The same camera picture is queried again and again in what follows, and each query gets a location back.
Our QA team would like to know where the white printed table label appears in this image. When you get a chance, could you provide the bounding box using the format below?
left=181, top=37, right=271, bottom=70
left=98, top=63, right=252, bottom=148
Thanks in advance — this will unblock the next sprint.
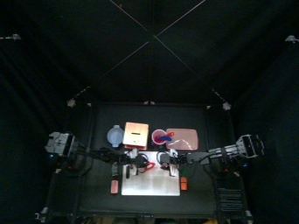
left=216, top=187, right=245, bottom=217

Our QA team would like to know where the blue plastic utensil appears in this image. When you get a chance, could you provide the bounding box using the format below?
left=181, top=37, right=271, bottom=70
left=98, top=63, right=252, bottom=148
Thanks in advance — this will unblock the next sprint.
left=156, top=131, right=175, bottom=144

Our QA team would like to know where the orange rectangular block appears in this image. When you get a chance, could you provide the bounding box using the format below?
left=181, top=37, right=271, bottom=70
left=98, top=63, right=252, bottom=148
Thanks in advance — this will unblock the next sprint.
left=109, top=178, right=120, bottom=195
left=179, top=176, right=189, bottom=192

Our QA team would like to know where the wooden drawer box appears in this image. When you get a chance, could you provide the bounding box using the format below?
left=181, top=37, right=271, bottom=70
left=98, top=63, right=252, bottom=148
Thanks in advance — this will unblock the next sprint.
left=121, top=121, right=150, bottom=148

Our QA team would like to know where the pale grey-blue bowl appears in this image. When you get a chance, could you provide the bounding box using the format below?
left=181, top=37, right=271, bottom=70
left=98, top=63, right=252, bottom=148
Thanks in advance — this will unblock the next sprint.
left=105, top=124, right=125, bottom=149

